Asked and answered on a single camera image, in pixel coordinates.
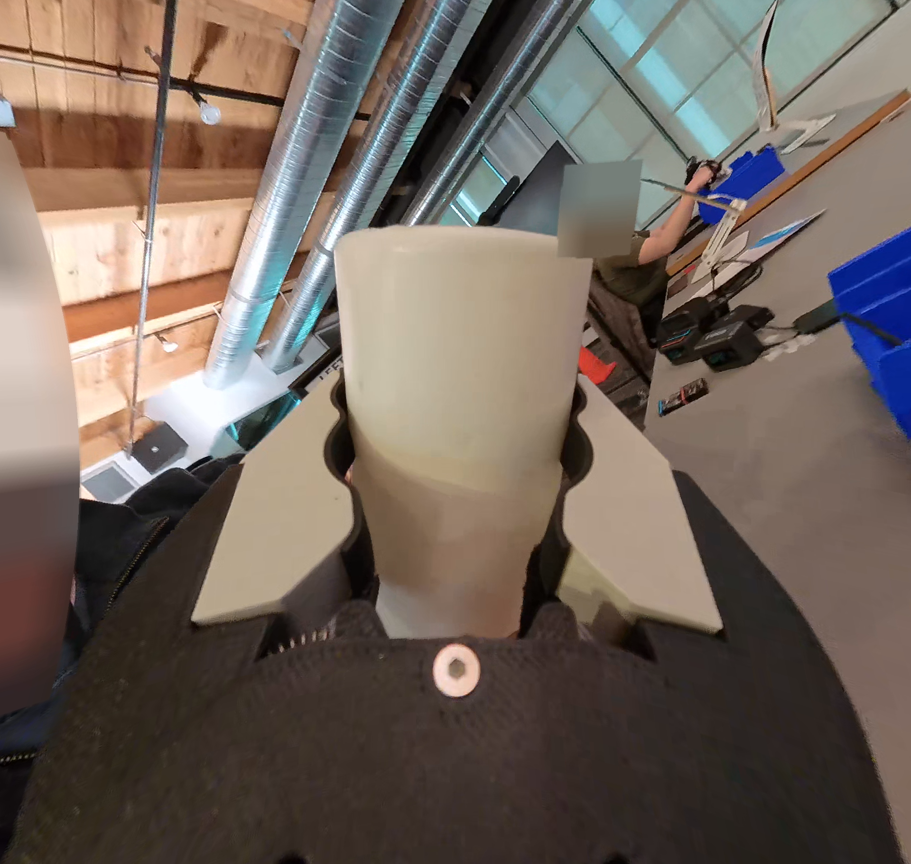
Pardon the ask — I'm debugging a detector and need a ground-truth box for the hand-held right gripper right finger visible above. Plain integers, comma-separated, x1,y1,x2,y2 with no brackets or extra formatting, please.
548,375,725,637

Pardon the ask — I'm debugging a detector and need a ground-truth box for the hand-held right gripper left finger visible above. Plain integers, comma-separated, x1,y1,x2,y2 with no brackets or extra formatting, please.
191,377,360,626

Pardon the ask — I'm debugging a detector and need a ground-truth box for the white bottle with black cap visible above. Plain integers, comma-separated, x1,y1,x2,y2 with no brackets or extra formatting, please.
334,226,592,641

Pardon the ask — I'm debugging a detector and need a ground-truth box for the blue plastic bin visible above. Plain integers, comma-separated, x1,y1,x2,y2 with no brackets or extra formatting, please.
695,145,787,227
829,228,911,438

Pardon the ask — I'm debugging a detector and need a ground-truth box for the person's dark clothing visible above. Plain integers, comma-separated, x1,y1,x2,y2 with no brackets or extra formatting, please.
0,454,246,808

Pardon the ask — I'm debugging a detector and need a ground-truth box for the black device with display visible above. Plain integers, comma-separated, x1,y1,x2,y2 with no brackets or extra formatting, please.
695,306,777,372
652,312,708,366

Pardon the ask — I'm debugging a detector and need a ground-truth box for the black monitor screen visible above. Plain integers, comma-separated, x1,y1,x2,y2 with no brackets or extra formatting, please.
492,138,582,238

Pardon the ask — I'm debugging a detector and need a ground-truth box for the black ceiling pipe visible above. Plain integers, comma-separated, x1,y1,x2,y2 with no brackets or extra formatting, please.
0,41,374,122

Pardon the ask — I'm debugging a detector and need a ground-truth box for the long wooden table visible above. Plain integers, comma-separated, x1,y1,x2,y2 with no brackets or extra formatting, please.
667,88,911,278

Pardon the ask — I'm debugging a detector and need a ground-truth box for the white tablet stand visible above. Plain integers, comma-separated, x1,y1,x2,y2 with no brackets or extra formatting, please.
751,0,838,153

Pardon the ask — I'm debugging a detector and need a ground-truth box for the silver ventilation duct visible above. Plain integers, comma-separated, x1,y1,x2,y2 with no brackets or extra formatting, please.
204,0,623,389

